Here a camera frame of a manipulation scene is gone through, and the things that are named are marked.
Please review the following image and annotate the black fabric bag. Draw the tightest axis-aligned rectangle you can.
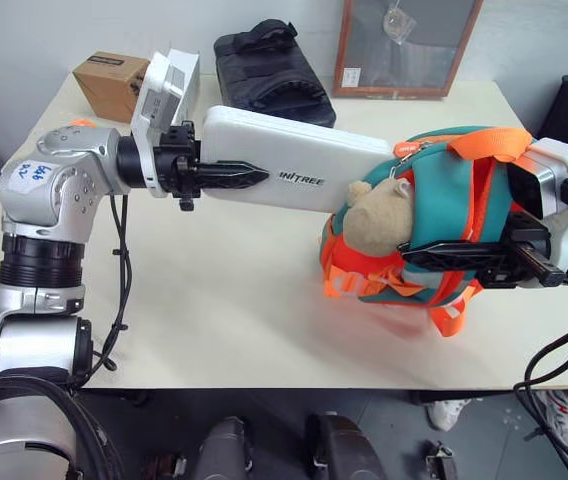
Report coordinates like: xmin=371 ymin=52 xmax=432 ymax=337
xmin=213 ymin=18 xmax=337 ymax=129

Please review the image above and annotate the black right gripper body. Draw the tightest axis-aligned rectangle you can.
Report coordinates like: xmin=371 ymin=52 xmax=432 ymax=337
xmin=476 ymin=211 xmax=568 ymax=292

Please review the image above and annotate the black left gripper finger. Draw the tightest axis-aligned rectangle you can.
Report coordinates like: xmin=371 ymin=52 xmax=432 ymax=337
xmin=197 ymin=160 xmax=271 ymax=190

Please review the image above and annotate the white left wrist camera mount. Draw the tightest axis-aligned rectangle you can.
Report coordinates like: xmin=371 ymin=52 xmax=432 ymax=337
xmin=129 ymin=49 xmax=188 ymax=199

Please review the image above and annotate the orange and teal backpack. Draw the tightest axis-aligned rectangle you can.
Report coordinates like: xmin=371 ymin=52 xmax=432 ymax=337
xmin=317 ymin=124 xmax=538 ymax=339

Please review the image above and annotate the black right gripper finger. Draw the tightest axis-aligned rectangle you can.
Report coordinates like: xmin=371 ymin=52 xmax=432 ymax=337
xmin=401 ymin=252 xmax=491 ymax=273
xmin=396 ymin=240 xmax=510 ymax=254

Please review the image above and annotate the beige plush bear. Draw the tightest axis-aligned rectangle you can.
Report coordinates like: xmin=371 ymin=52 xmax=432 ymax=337
xmin=341 ymin=176 xmax=416 ymax=257

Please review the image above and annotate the white and red sneaker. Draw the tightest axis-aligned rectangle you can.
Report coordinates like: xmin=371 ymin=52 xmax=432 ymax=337
xmin=537 ymin=390 xmax=568 ymax=450

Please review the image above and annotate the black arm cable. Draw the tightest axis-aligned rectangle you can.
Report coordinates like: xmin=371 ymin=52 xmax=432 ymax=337
xmin=71 ymin=192 xmax=133 ymax=392
xmin=512 ymin=298 xmax=568 ymax=480

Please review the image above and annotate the wooden framed dark board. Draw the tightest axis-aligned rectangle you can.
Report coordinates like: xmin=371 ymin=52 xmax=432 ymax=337
xmin=332 ymin=0 xmax=485 ymax=102

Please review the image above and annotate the white Unitree box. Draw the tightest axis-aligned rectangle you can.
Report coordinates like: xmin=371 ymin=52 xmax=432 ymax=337
xmin=197 ymin=104 xmax=396 ymax=217

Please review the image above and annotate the clear plastic bag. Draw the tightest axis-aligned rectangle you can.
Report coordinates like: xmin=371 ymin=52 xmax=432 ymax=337
xmin=380 ymin=0 xmax=418 ymax=47

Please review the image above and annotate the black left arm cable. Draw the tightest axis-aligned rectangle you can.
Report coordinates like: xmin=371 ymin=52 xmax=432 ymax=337
xmin=71 ymin=192 xmax=133 ymax=392

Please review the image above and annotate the brown cardboard box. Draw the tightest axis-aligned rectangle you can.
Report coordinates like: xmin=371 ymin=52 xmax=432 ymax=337
xmin=72 ymin=50 xmax=151 ymax=124

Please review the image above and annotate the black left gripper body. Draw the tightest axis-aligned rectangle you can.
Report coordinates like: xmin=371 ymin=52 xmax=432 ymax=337
xmin=155 ymin=119 xmax=203 ymax=212

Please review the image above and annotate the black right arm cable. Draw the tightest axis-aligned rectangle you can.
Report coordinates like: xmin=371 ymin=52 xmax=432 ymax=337
xmin=512 ymin=298 xmax=568 ymax=480

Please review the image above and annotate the small metal bracket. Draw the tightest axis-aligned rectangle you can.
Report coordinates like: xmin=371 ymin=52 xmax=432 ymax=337
xmin=423 ymin=439 xmax=461 ymax=480

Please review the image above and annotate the dark rounded shape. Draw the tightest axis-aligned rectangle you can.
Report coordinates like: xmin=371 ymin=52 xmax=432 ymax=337
xmin=304 ymin=410 xmax=391 ymax=480
xmin=195 ymin=415 xmax=256 ymax=480

